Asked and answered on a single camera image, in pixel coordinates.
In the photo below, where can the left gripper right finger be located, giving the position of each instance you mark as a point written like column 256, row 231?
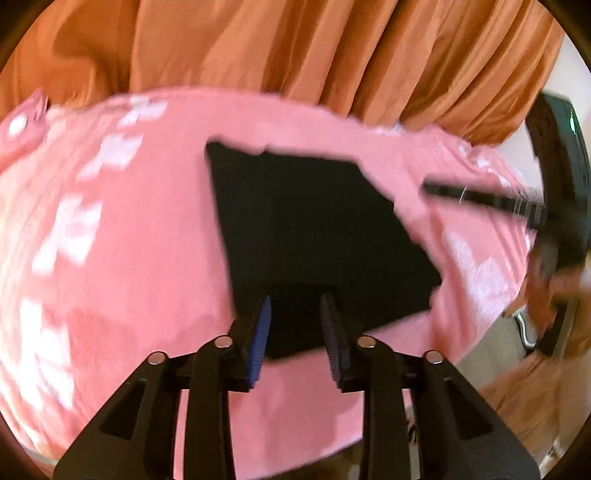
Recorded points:
column 459, row 435

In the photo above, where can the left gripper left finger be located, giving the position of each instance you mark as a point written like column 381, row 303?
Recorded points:
column 170, row 418

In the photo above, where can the black garment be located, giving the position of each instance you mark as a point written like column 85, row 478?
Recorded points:
column 299, row 228

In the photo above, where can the person's right hand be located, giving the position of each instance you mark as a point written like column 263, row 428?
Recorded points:
column 544, row 293

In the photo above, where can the orange curtain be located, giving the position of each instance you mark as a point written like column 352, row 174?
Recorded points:
column 473, row 68

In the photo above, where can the pink fleece blanket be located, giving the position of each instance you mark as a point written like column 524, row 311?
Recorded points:
column 110, row 247

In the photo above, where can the pink hot water bag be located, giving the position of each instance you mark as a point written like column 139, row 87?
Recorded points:
column 24, row 128

